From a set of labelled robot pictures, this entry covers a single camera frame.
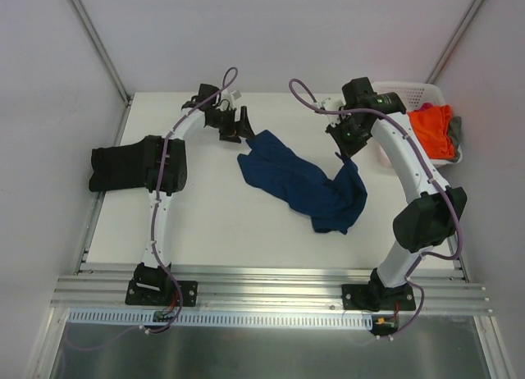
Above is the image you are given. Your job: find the blue t shirt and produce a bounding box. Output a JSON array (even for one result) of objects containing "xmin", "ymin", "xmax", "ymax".
[{"xmin": 237, "ymin": 130, "xmax": 368, "ymax": 235}]

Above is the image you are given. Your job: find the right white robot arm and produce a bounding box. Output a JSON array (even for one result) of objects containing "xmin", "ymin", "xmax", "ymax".
[{"xmin": 319, "ymin": 77, "xmax": 467, "ymax": 312}]

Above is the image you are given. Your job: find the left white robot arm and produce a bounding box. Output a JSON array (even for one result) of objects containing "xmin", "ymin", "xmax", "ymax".
[{"xmin": 134, "ymin": 83, "xmax": 254, "ymax": 304}]

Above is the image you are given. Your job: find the orange t shirt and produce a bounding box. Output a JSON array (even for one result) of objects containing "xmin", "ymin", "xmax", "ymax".
[{"xmin": 408, "ymin": 105, "xmax": 455, "ymax": 160}]

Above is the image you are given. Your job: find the grey t shirt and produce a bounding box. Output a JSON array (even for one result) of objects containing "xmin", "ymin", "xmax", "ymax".
[{"xmin": 445, "ymin": 116, "xmax": 463, "ymax": 163}]

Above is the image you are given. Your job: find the folded black t shirt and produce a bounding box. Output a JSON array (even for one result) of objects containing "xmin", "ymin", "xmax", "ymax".
[{"xmin": 88, "ymin": 135, "xmax": 162, "ymax": 193}]

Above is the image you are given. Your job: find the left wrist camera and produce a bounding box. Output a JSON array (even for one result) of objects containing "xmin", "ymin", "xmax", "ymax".
[{"xmin": 220, "ymin": 90, "xmax": 242, "ymax": 110}]

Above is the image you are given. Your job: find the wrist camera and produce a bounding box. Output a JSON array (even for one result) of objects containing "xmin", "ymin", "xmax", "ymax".
[
  {"xmin": 317, "ymin": 97, "xmax": 344, "ymax": 115},
  {"xmin": 220, "ymin": 90, "xmax": 242, "ymax": 110}
]

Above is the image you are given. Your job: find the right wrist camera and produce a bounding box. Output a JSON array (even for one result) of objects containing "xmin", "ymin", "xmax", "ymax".
[{"xmin": 317, "ymin": 97, "xmax": 344, "ymax": 115}]

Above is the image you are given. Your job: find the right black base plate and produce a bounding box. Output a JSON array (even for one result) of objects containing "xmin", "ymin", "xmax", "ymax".
[{"xmin": 341, "ymin": 284, "xmax": 416, "ymax": 313}]

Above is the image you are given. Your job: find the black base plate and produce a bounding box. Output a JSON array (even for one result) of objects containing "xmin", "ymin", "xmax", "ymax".
[
  {"xmin": 341, "ymin": 284, "xmax": 416, "ymax": 313},
  {"xmin": 125, "ymin": 280, "xmax": 199, "ymax": 307}
]

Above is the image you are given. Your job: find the aluminium mounting rail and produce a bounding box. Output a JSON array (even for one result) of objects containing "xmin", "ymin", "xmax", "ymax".
[{"xmin": 51, "ymin": 263, "xmax": 495, "ymax": 316}]

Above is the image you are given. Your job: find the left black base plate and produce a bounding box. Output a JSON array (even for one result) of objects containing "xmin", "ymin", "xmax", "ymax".
[{"xmin": 125, "ymin": 280, "xmax": 199, "ymax": 307}]

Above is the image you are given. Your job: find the white slotted cable duct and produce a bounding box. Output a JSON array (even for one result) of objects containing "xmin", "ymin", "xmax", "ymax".
[{"xmin": 68, "ymin": 308, "xmax": 372, "ymax": 331}]

